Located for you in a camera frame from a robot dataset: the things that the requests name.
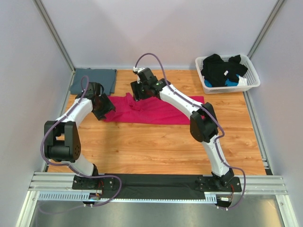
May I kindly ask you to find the pink t shirt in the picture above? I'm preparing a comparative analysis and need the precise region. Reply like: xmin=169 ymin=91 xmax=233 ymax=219
xmin=104 ymin=93 xmax=190 ymax=125

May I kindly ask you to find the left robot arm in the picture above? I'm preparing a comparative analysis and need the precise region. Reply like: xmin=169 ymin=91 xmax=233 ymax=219
xmin=40 ymin=82 xmax=116 ymax=190

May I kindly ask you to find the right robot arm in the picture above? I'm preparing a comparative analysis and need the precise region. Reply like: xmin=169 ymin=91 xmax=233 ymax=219
xmin=131 ymin=67 xmax=234 ymax=191

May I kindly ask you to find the folded grey-blue t shirt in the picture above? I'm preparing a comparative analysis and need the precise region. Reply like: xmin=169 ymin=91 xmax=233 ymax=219
xmin=70 ymin=68 xmax=117 ymax=96

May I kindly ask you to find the black t shirt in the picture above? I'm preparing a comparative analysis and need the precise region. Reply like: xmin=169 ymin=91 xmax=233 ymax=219
xmin=201 ymin=54 xmax=248 ymax=87

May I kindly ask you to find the blue t shirt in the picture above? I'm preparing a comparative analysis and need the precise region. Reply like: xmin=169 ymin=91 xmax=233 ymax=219
xmin=204 ymin=79 xmax=239 ymax=87

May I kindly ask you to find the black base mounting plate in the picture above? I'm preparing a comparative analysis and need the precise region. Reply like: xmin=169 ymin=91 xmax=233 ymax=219
xmin=72 ymin=174 xmax=242 ymax=199

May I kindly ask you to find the white cloth in basket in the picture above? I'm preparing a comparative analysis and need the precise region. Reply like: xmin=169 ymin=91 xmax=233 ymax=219
xmin=237 ymin=75 xmax=248 ymax=87

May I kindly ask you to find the white plastic laundry basket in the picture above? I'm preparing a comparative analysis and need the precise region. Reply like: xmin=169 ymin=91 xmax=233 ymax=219
xmin=195 ymin=54 xmax=260 ymax=94

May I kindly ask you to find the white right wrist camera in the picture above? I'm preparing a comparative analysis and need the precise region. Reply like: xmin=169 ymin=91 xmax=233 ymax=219
xmin=133 ymin=66 xmax=145 ymax=74

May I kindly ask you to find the aluminium frame rail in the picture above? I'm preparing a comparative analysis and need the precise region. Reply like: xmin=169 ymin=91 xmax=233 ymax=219
xmin=29 ymin=172 xmax=288 ymax=195

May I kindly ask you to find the left aluminium corner post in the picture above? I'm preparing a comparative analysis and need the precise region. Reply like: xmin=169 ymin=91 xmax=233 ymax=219
xmin=33 ymin=0 xmax=75 ymax=73

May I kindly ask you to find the aluminium corner post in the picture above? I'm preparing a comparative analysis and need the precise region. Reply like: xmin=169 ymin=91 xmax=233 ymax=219
xmin=33 ymin=0 xmax=75 ymax=73
xmin=247 ymin=0 xmax=287 ymax=59

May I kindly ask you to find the white slotted cable duct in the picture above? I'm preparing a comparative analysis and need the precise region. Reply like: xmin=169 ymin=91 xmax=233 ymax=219
xmin=38 ymin=191 xmax=233 ymax=204

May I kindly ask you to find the right aluminium corner post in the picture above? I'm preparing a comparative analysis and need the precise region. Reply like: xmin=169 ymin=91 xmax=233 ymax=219
xmin=247 ymin=0 xmax=287 ymax=59

